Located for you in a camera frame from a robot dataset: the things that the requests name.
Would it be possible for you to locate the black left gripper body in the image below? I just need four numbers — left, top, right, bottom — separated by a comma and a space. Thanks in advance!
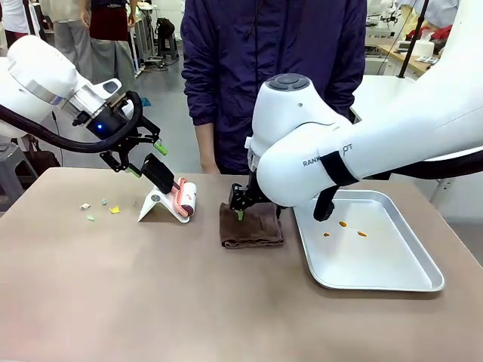
85, 100, 137, 151

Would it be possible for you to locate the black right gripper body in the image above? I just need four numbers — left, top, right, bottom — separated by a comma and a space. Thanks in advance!
244, 171, 267, 207

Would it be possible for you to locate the brown towel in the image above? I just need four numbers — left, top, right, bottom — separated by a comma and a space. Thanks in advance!
220, 201, 285, 250

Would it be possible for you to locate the pink lint roller black handle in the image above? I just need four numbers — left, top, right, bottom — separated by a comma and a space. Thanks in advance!
142, 152, 200, 220

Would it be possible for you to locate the person's right forearm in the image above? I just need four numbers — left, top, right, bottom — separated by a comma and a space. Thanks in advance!
195, 124, 219, 163

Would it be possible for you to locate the person's right hand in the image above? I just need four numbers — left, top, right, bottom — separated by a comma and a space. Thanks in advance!
200, 156, 221, 175

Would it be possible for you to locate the white lint roller stand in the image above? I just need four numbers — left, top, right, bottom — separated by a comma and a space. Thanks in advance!
137, 184, 192, 225

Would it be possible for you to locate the bystander with dark red apron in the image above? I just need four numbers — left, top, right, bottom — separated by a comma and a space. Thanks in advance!
80, 0, 137, 82

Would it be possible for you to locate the brown bag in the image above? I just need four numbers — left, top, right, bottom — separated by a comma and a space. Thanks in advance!
23, 137, 62, 177

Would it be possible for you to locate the bystander in beige clothes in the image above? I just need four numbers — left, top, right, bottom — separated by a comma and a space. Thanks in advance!
39, 0, 94, 66

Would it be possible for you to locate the silver metal tray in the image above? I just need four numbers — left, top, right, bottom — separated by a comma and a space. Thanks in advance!
293, 189, 445, 292

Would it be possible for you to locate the grey plastic stool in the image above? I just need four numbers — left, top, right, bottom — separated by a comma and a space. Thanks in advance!
0, 143, 39, 201

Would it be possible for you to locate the bystander in white shirt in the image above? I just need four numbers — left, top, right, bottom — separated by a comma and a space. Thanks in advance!
0, 0, 33, 52

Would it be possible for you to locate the person in purple jacket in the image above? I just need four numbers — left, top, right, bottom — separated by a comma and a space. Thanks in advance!
180, 0, 368, 175

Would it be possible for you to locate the white table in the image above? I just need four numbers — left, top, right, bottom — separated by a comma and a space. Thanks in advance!
349, 74, 418, 124

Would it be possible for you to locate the wooden workbench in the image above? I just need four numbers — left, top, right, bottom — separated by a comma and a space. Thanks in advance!
377, 40, 441, 80

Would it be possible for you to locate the black pole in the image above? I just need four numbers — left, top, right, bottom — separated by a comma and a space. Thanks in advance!
398, 0, 429, 79

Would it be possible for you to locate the white right wrist mount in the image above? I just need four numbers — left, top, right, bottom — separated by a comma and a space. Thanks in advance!
244, 137, 261, 171

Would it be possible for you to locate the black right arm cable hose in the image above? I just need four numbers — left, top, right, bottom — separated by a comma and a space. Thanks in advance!
312, 160, 483, 223

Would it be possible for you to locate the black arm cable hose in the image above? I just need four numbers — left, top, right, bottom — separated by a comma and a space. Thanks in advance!
0, 90, 145, 154
312, 160, 483, 223

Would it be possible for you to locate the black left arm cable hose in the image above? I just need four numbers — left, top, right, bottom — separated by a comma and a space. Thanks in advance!
0, 90, 145, 154

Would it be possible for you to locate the black velcro strap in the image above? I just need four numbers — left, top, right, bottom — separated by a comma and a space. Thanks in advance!
321, 149, 360, 188

